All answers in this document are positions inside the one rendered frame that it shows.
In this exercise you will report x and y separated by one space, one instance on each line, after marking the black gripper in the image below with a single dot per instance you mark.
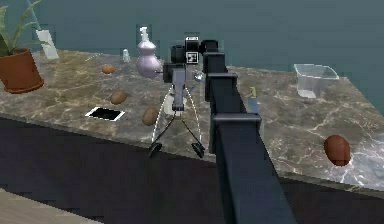
178 75

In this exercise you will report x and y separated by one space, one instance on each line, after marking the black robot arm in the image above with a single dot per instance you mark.
246 173

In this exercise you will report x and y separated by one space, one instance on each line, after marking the black cellphone with white rim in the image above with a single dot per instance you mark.
105 113

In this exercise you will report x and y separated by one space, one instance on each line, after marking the clear square bowl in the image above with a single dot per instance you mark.
313 81

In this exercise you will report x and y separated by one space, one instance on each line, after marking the brown potato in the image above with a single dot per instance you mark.
150 116
118 97

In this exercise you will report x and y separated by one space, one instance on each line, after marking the white cup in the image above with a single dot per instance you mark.
168 107

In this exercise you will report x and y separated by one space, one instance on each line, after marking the marble top dark counter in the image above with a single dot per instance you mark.
100 173

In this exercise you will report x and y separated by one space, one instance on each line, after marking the lavender spray bottle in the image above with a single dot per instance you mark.
147 61

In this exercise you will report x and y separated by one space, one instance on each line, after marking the small orange-brown potato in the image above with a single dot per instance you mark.
108 69

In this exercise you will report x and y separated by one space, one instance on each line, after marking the small clear shaker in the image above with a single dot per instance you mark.
126 56

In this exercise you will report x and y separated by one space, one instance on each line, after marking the large red-brown potato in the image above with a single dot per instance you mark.
337 150

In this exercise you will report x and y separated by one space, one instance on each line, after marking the white upright box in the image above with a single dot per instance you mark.
48 45

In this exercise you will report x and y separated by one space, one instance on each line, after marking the green plant in terracotta pot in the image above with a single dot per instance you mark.
18 70

